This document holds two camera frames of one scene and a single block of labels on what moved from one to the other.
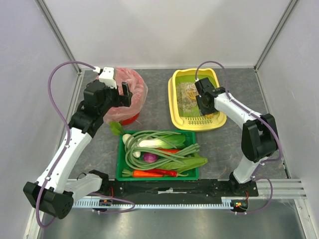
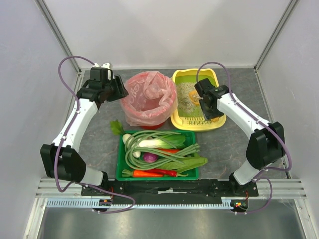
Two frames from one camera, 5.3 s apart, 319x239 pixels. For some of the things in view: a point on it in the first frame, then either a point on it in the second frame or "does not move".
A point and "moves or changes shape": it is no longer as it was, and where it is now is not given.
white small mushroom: (136, 154) does not move
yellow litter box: (185, 111) does not move
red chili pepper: (167, 173) does not move
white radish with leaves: (116, 129) does not move
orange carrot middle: (170, 151) does not move
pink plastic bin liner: (138, 88) → (152, 98)
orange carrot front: (128, 173) does not move
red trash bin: (130, 120) → (152, 127)
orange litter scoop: (193, 95) moves or changes shape
